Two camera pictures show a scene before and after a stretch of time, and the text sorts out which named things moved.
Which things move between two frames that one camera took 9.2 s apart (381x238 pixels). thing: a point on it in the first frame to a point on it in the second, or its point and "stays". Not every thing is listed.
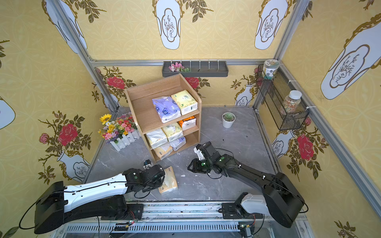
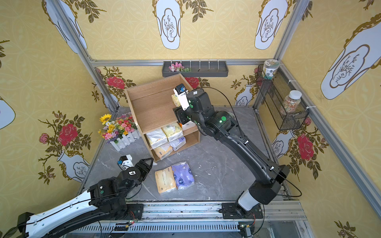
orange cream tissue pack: [169, 182] stays
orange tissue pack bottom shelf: [163, 151] stays
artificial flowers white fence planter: [120, 133] stays
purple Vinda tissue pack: [167, 109] to [183, 175]
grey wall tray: [198, 69] stays
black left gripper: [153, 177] to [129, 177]
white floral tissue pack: [157, 138] stays
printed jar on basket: [269, 67] stays
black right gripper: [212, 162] to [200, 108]
